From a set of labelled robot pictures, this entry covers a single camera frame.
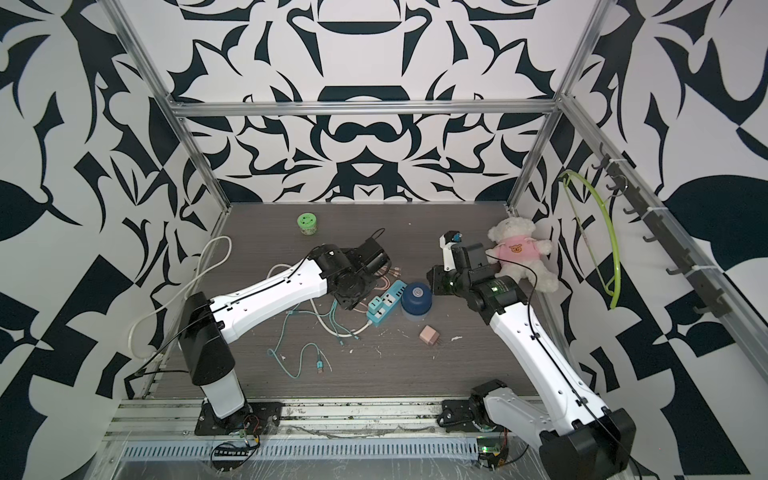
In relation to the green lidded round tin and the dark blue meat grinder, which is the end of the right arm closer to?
the dark blue meat grinder

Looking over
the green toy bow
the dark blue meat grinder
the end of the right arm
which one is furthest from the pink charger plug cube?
the green toy bow

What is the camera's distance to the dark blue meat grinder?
85 cm

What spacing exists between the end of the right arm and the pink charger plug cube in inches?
9.6

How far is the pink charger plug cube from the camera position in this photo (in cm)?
87

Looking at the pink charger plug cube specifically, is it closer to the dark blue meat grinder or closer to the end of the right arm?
the dark blue meat grinder

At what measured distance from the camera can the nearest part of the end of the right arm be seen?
52cm

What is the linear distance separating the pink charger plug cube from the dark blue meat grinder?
0.04 m

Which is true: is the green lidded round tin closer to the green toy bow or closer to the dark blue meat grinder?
the dark blue meat grinder

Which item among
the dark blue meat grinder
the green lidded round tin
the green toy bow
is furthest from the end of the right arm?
the green lidded round tin
